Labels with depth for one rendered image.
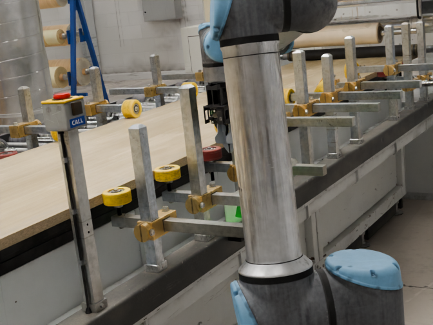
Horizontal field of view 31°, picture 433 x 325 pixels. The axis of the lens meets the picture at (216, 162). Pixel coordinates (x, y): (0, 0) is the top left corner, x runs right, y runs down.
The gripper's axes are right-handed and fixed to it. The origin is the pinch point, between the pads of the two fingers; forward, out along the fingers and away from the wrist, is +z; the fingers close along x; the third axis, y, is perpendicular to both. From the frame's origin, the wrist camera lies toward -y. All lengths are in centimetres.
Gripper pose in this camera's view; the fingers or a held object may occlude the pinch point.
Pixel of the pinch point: (230, 147)
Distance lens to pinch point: 225.9
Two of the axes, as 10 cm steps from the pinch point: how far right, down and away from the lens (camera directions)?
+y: -5.1, 2.5, -8.2
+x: 8.5, 0.3, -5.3
